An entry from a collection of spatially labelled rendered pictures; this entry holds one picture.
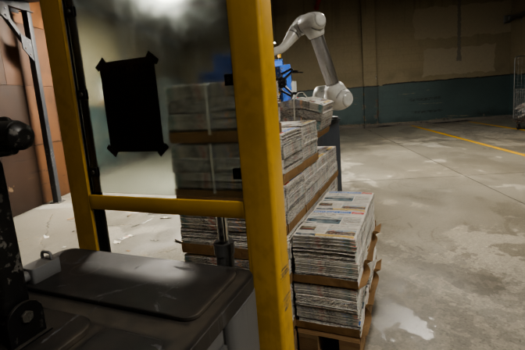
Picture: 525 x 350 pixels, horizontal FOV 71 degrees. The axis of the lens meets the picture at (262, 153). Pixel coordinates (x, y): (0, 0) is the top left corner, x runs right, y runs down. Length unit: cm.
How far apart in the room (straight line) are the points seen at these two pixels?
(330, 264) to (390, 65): 1067
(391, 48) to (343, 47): 142
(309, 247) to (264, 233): 71
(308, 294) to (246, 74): 116
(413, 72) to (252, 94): 1142
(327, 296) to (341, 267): 16
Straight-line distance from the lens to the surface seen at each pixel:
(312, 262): 172
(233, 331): 92
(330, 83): 287
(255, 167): 96
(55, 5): 138
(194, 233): 156
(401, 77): 1217
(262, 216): 99
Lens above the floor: 122
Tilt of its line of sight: 9 degrees down
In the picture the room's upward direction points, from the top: 4 degrees counter-clockwise
